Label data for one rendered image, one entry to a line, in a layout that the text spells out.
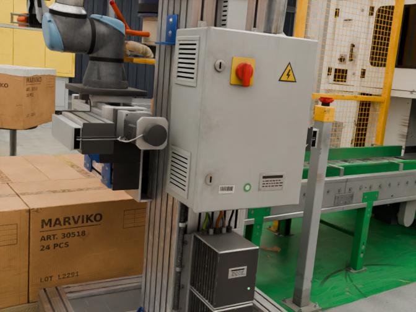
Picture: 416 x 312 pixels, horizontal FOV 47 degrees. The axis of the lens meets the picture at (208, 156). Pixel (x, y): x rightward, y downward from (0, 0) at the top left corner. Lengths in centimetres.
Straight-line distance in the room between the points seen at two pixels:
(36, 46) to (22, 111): 613
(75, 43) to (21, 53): 787
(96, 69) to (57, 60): 793
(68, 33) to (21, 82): 183
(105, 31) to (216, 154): 63
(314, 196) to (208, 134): 120
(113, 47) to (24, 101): 185
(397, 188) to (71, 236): 199
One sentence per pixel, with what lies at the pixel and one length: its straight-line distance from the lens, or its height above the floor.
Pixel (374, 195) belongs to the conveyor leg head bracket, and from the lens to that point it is 301.
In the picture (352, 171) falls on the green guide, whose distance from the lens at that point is 298.
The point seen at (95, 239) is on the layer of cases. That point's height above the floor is 38.
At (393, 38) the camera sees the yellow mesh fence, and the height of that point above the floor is 148.
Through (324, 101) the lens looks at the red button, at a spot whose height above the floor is 102.
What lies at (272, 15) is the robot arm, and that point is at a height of 134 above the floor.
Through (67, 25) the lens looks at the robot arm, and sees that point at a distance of 160.
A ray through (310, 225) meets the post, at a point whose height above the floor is 43.
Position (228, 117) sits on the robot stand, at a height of 101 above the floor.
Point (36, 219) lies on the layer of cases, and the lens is 201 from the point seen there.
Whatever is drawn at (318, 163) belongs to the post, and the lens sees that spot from 230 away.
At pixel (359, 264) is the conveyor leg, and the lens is 310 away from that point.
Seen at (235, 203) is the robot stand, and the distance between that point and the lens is 130.
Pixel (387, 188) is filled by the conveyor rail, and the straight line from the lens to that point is 310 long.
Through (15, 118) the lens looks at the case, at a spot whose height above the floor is 69.
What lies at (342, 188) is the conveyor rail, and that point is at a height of 53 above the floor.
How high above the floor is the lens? 114
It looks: 11 degrees down
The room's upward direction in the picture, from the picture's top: 5 degrees clockwise
